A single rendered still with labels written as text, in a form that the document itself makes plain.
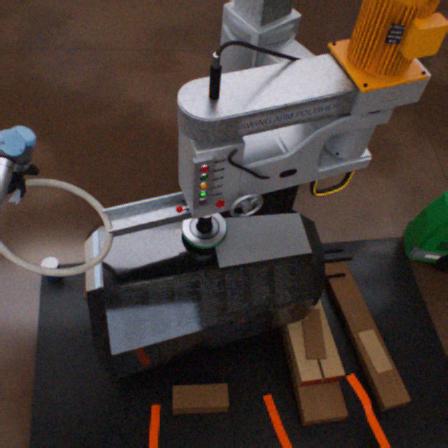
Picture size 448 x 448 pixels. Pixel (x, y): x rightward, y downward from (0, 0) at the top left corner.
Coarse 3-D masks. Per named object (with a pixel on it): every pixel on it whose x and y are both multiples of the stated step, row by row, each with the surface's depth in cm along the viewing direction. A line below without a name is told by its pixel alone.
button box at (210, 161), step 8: (200, 160) 189; (208, 160) 190; (192, 168) 193; (192, 176) 197; (192, 184) 200; (208, 184) 202; (192, 192) 204; (208, 192) 206; (192, 200) 208; (208, 200) 210
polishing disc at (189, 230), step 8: (216, 216) 253; (184, 224) 249; (192, 224) 250; (216, 224) 250; (224, 224) 251; (184, 232) 247; (192, 232) 247; (216, 232) 248; (224, 232) 248; (192, 240) 244; (200, 240) 245; (208, 240) 245; (216, 240) 245
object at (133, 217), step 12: (180, 192) 230; (132, 204) 224; (144, 204) 227; (156, 204) 230; (168, 204) 231; (180, 204) 232; (120, 216) 225; (132, 216) 226; (144, 216) 226; (156, 216) 227; (168, 216) 222; (180, 216) 224; (120, 228) 216; (132, 228) 219; (144, 228) 222
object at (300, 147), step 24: (336, 120) 204; (360, 120) 208; (384, 120) 214; (264, 144) 212; (288, 144) 210; (312, 144) 209; (240, 168) 200; (264, 168) 211; (288, 168) 217; (312, 168) 223; (336, 168) 230; (360, 168) 237; (240, 192) 219; (264, 192) 225
